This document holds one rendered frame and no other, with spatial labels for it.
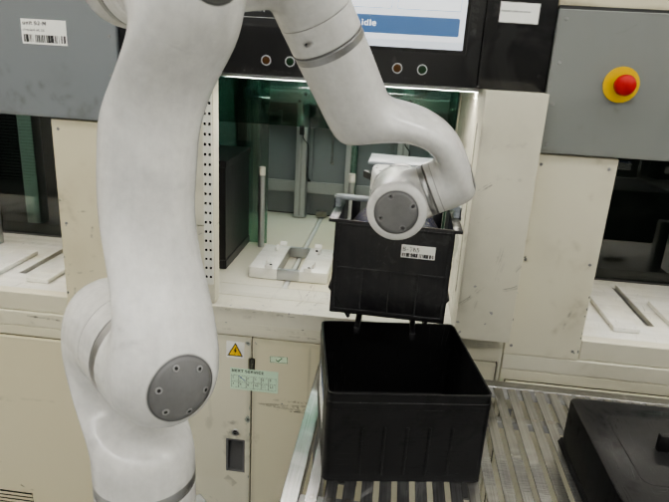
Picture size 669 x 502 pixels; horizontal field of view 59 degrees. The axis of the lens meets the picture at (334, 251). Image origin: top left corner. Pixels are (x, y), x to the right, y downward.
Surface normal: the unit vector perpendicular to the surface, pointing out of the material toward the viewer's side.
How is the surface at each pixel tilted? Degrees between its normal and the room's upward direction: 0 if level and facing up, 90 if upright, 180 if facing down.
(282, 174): 90
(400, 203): 88
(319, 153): 90
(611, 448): 0
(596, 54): 90
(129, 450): 33
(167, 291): 65
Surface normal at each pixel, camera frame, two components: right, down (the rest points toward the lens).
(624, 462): 0.06, -0.95
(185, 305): 0.71, -0.21
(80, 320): -0.62, -0.37
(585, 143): -0.11, 0.31
